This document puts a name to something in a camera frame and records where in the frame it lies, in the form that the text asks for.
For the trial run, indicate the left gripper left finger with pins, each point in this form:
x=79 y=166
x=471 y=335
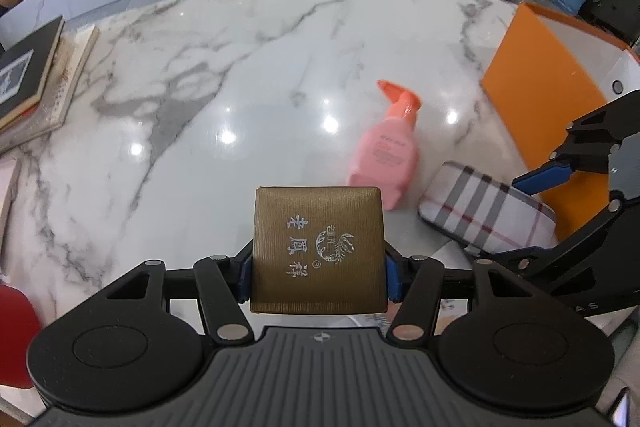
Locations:
x=223 y=283

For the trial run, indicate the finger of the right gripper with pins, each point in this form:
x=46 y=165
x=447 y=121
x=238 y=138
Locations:
x=608 y=244
x=558 y=170

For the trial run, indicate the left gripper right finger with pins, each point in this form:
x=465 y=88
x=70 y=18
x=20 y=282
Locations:
x=415 y=284

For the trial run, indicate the plaid zip case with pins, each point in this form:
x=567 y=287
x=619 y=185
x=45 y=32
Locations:
x=484 y=213

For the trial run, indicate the brown gift box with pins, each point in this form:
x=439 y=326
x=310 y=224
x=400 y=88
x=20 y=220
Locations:
x=318 y=251

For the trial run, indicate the orange storage box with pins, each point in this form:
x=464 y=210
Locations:
x=552 y=69

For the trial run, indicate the pink spray bottle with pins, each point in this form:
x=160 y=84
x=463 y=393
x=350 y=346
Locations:
x=387 y=154

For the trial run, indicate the red cup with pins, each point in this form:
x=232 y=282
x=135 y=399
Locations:
x=19 y=325

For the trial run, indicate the beige book underneath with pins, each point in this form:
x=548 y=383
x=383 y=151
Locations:
x=49 y=114

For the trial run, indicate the black hardcover book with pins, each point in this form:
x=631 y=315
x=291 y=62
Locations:
x=25 y=69

